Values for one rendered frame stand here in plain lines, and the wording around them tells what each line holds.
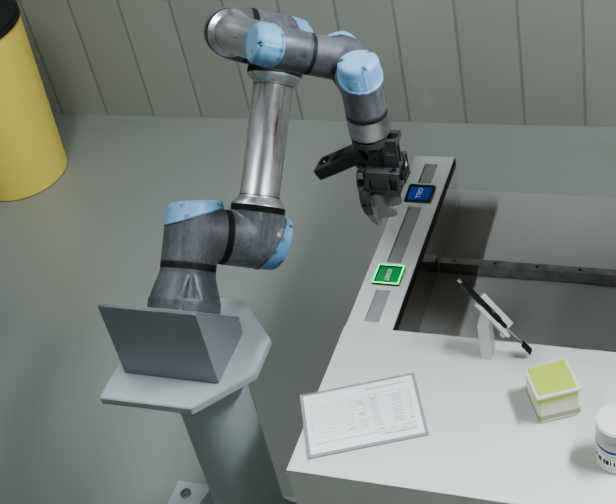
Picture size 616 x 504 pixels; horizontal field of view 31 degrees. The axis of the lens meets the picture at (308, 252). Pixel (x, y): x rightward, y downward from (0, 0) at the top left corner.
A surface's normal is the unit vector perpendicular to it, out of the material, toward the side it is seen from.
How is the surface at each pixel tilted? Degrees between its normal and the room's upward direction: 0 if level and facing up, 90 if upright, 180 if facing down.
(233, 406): 90
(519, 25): 90
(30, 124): 93
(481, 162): 0
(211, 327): 90
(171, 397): 0
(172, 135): 0
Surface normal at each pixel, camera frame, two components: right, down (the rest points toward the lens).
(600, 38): -0.29, 0.66
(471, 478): -0.18, -0.75
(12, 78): 0.77, 0.34
